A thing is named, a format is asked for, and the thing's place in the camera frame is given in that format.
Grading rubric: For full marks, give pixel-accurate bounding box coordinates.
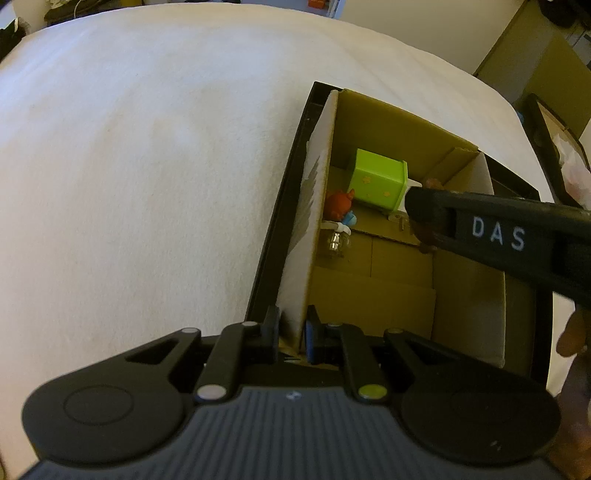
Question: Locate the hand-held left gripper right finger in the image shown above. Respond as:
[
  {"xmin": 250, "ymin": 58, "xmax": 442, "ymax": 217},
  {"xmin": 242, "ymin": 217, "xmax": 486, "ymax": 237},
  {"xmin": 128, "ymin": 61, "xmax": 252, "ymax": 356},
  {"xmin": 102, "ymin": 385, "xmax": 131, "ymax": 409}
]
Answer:
[{"xmin": 305, "ymin": 305, "xmax": 467, "ymax": 401}]

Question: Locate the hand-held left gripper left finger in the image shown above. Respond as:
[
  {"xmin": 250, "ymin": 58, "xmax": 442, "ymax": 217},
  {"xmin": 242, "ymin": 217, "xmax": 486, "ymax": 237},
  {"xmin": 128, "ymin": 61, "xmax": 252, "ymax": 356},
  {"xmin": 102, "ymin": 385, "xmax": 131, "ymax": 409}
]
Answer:
[{"xmin": 127, "ymin": 305, "xmax": 282, "ymax": 402}]

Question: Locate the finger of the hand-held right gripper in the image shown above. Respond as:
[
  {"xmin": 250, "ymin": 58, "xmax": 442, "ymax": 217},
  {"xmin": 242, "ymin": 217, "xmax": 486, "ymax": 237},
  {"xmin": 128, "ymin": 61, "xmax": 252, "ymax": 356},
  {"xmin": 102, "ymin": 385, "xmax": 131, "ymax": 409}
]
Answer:
[{"xmin": 405, "ymin": 186, "xmax": 458, "ymax": 250}]

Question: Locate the green cube toy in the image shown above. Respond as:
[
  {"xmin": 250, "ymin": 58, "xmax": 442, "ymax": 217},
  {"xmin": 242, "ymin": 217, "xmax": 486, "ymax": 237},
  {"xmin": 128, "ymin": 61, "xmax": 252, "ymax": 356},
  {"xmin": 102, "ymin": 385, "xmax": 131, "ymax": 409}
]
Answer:
[{"xmin": 349, "ymin": 148, "xmax": 423, "ymax": 220}]

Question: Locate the cardboard box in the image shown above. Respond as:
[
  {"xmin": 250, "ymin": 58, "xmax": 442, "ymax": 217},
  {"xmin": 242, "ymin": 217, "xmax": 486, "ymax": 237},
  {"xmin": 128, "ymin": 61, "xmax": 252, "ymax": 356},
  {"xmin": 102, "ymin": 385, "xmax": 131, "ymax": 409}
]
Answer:
[{"xmin": 277, "ymin": 89, "xmax": 508, "ymax": 369}]

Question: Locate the black shallow tray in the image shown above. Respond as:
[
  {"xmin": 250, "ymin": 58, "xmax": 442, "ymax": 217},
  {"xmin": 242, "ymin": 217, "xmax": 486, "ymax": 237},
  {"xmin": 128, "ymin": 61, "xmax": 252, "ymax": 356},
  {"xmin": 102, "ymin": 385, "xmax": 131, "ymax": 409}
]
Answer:
[{"xmin": 246, "ymin": 82, "xmax": 555, "ymax": 393}]

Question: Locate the person's right forearm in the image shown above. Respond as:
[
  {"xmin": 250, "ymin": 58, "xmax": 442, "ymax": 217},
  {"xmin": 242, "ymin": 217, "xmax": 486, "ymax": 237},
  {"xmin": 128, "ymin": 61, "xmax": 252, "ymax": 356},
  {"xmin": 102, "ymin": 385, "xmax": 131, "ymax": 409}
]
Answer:
[{"xmin": 551, "ymin": 353, "xmax": 591, "ymax": 480}]

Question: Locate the person's right hand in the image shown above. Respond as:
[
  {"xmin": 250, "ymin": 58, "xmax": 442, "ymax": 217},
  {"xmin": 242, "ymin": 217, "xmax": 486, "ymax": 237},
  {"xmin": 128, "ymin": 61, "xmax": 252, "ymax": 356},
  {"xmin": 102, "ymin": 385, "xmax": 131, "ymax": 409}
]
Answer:
[{"xmin": 556, "ymin": 308, "xmax": 591, "ymax": 357}]

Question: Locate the orange toy figure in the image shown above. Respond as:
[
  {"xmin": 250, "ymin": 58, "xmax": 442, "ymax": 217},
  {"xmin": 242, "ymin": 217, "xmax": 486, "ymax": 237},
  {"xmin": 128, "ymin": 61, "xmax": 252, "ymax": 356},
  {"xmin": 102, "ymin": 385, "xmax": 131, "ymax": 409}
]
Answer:
[{"xmin": 324, "ymin": 188, "xmax": 356, "ymax": 223}]

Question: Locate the clear glass bulb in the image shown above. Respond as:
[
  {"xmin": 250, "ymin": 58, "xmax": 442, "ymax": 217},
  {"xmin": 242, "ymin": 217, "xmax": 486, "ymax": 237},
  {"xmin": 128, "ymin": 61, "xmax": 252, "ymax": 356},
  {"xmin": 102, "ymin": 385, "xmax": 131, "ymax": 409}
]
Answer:
[{"xmin": 320, "ymin": 222, "xmax": 354, "ymax": 260}]

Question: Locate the black framed tray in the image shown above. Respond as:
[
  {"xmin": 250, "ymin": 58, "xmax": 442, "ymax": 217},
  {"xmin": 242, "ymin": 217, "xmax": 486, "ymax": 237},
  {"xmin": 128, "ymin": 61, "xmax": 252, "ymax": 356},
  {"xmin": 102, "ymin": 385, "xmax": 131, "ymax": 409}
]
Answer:
[{"xmin": 524, "ymin": 93, "xmax": 591, "ymax": 209}]

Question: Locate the flat cardboard sheet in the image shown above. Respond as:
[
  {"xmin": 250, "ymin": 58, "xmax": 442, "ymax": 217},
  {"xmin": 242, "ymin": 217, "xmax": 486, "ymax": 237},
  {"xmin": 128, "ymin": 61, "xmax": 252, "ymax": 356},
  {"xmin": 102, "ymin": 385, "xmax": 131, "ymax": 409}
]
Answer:
[{"xmin": 473, "ymin": 0, "xmax": 591, "ymax": 118}]

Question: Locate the pile of clutter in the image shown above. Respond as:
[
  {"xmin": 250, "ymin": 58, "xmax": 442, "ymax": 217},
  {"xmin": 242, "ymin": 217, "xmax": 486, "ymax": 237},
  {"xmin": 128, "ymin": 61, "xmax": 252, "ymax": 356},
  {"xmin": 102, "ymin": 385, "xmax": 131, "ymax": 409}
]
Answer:
[{"xmin": 44, "ymin": 0, "xmax": 109, "ymax": 21}]

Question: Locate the dark cloth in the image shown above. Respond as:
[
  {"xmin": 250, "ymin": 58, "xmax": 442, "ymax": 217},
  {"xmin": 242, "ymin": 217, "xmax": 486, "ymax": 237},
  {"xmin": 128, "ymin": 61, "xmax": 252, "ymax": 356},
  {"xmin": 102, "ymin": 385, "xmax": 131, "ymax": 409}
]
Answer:
[{"xmin": 0, "ymin": 17, "xmax": 32, "ymax": 62}]

